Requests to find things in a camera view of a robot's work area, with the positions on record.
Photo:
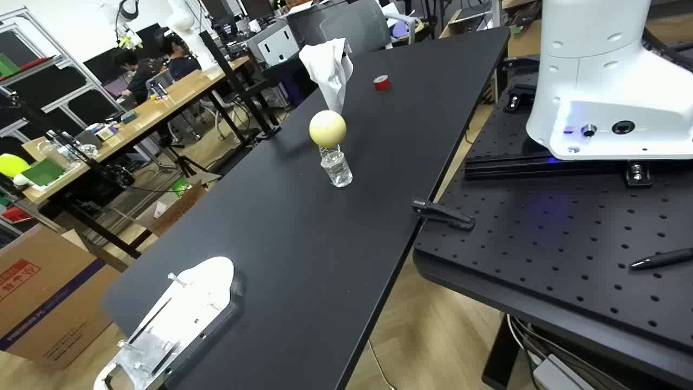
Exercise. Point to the white cloth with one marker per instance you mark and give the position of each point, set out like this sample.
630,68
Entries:
328,68

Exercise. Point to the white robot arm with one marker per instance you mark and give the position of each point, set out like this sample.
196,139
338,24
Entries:
599,72

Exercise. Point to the bright green object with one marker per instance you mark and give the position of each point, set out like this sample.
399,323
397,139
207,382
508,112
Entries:
11,165

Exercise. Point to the clear glass cup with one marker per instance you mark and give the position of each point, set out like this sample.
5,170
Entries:
336,170

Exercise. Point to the pale yellow ball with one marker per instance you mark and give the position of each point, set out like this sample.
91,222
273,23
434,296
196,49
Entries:
328,129

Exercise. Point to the red tape roll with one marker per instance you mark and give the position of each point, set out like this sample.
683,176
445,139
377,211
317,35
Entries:
382,84

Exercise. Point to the white computer case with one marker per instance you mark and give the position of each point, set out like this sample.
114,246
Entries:
273,44

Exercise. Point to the small brown cardboard box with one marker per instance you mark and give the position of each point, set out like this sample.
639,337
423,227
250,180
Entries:
176,209

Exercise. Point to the white clear plastic device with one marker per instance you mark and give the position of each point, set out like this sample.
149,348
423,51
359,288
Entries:
188,305

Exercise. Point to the long wooden desk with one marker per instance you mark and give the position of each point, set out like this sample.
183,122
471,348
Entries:
144,116

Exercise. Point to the seated person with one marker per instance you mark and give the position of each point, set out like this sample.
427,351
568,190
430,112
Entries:
173,63

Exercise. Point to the black perforated mounting board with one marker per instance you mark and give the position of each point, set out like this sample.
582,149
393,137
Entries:
564,240

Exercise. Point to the grey power adapter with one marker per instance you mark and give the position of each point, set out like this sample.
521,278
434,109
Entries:
558,374

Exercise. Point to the black mounting bolt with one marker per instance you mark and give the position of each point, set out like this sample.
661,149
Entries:
637,174

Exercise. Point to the dark green board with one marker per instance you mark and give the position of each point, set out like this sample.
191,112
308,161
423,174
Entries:
44,174

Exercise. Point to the black pen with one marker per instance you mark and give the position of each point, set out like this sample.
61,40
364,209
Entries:
661,258

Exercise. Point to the large cardboard box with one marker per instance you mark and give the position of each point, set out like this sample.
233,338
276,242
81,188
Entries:
44,296

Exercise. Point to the black metal rail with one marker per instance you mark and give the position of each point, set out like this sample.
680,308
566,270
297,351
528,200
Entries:
505,167

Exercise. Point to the aluminium frame rack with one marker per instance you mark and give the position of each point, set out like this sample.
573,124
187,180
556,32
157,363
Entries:
50,79

